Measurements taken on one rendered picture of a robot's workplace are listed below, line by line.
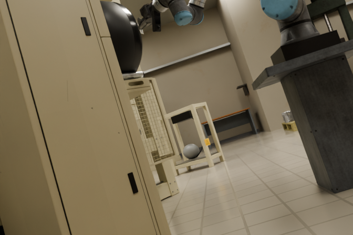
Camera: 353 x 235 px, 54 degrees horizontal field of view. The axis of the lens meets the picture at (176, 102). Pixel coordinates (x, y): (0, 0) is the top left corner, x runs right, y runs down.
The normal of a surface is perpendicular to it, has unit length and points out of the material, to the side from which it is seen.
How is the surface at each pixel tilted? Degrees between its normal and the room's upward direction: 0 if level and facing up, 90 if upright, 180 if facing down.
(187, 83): 90
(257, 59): 90
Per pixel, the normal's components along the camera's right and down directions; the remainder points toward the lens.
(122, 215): 0.65, -0.29
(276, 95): -0.11, -0.08
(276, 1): -0.46, 0.15
